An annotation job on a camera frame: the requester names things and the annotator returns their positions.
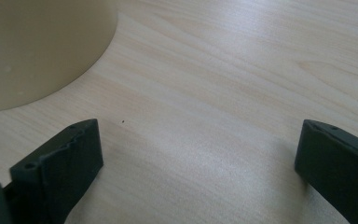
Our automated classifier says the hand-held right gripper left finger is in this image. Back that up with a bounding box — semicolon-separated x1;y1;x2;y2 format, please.
3;118;104;224

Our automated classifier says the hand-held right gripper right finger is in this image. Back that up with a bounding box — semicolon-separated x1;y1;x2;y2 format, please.
294;119;358;224

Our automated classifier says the beige round container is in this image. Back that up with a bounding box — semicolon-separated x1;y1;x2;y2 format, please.
0;0;119;114

